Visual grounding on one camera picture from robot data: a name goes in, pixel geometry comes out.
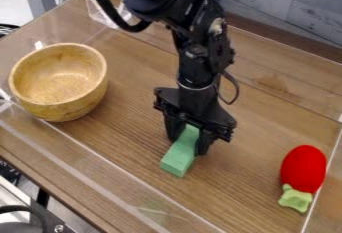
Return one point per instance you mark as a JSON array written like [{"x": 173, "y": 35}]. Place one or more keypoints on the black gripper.
[{"x": 195, "y": 106}]

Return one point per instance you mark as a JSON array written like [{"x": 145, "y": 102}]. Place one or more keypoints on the green foam stick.
[{"x": 181, "y": 155}]

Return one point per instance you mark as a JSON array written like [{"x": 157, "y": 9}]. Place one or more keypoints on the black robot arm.
[{"x": 198, "y": 27}]

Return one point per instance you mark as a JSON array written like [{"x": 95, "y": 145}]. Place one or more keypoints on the brown wooden bowl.
[{"x": 59, "y": 81}]

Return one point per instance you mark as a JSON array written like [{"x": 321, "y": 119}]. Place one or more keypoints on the red plush strawberry toy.
[{"x": 302, "y": 176}]

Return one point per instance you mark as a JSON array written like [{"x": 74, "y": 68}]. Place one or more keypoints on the black clamp under table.
[{"x": 42, "y": 222}]

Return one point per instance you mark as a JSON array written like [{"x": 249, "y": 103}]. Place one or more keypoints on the clear acrylic tray wall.
[{"x": 98, "y": 162}]

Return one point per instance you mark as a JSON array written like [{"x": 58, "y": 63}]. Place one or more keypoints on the clear acrylic corner bracket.
[{"x": 99, "y": 16}]

